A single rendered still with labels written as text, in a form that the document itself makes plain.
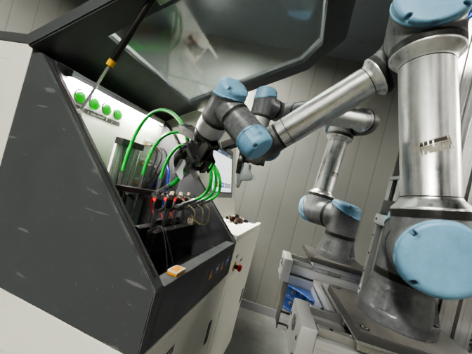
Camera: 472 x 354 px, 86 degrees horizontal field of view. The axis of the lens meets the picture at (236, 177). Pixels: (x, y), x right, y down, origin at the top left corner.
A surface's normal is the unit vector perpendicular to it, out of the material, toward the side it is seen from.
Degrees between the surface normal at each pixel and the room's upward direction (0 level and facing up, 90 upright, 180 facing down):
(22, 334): 90
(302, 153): 90
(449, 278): 97
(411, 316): 72
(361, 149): 90
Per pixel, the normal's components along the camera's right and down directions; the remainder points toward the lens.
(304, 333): -0.13, -0.05
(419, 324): 0.00, -0.33
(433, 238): -0.40, 0.01
